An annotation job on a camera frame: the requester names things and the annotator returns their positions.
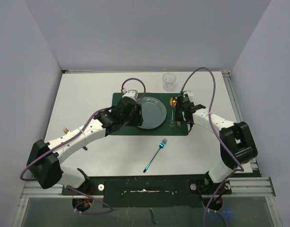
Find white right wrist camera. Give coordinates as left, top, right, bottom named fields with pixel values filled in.
left=184, top=91, right=194, bottom=102

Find clear drinking glass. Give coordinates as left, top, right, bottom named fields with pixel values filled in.
left=162, top=73, right=176, bottom=91

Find teal ceramic plate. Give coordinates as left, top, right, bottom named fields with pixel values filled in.
left=139, top=97, right=167, bottom=130

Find gold fork with green handle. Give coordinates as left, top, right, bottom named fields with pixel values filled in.
left=62, top=127, right=88, bottom=151

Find iridescent gold spoon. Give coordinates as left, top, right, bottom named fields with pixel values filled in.
left=170, top=96, right=176, bottom=128

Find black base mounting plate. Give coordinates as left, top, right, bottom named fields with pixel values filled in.
left=62, top=175, right=231, bottom=208

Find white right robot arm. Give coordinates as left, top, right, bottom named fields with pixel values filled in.
left=175, top=93, right=258, bottom=193

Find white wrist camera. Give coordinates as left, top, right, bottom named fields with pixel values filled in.
left=184, top=91, right=194, bottom=102
left=122, top=90, right=138, bottom=101

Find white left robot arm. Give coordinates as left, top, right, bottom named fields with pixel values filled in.
left=27, top=97, right=143, bottom=194

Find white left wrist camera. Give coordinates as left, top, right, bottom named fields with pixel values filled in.
left=122, top=90, right=138, bottom=101

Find blue metal fork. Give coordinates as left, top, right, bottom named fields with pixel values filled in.
left=143, top=138, right=167, bottom=173

